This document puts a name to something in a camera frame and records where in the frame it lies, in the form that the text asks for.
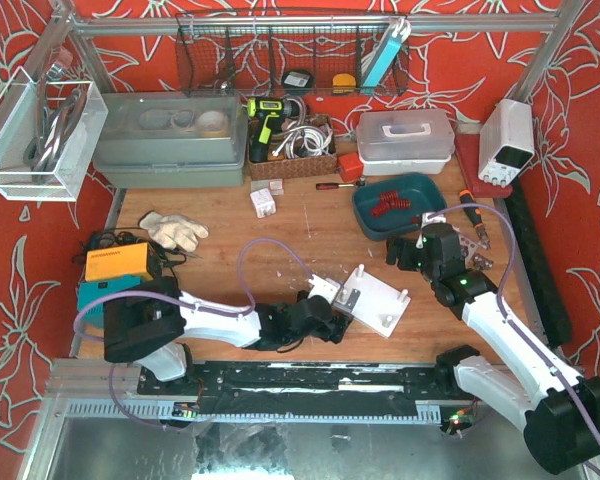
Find white power adapter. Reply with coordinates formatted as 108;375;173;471
250;188;277;219

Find black cable duct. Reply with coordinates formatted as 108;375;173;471
505;179;572;348

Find red handled small tool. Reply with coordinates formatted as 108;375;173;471
315;182;357;191

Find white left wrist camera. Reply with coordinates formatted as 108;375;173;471
308;274;342;304

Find white work glove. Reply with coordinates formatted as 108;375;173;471
138;211;209;253

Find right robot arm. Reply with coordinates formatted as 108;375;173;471
386;223;600;475

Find grey metal bracket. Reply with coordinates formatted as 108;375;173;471
332;288;361;317

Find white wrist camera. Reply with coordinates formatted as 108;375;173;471
308;274;342;304
416;212;446;249

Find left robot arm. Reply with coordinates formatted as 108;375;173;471
103;277;352;382

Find teal plastic tray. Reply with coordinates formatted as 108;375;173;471
352;173;447;241

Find black wire wall basket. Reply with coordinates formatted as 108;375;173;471
175;23;389;96

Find brown wicker basket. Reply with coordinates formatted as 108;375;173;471
245;139;337;180

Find green cordless drill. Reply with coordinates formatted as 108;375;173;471
247;97;300;163

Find red large spring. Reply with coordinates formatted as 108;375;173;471
378;198;411;210

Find white coiled cables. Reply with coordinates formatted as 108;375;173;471
272;124;336;159

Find black round tape measure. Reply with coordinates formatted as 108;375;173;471
281;69;314;96

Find small metal parts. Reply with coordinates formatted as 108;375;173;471
471;253;494;271

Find white mesh hanging basket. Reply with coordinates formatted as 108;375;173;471
0;68;108;202

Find blue white board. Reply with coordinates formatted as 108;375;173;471
360;17;412;94

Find orange black screwdriver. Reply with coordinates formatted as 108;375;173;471
459;189;491;250

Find white clear toolbox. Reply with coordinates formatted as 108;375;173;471
356;109;455;176

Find white power supply unit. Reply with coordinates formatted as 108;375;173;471
478;99;534;188

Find white base plate with pegs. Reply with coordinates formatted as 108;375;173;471
341;264;411;338

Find grey plastic storage box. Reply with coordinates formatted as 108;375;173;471
92;92;248;189

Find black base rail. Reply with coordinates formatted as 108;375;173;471
137;361;475;419

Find teal box device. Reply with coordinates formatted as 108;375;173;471
77;275;143;329

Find yellow tape measure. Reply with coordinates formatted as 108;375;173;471
332;73;357;95

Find aluminium frame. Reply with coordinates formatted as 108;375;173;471
0;0;585;196

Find red small box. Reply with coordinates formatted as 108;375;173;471
337;152;364;182

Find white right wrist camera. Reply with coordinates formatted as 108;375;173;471
416;212;446;249

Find yellow box device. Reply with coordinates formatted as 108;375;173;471
85;242;162;282

